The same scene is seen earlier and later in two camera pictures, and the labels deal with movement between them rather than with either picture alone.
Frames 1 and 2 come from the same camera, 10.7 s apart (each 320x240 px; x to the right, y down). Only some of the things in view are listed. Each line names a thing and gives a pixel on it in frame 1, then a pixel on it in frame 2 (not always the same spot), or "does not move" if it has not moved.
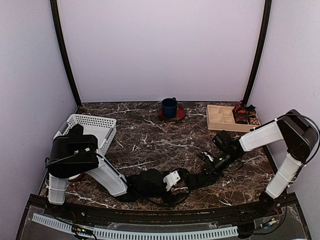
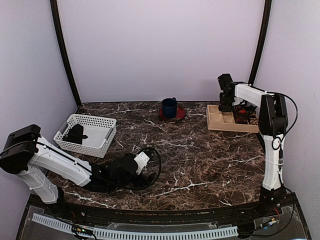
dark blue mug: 169,107 does not move
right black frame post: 263,47 does not move
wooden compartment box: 221,118 does not move
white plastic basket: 102,128 does not move
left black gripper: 172,199 -> 140,182
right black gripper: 210,169 -> 221,98
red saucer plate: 180,114 does not move
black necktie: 194,181 -> 225,109
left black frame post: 56,13 does not move
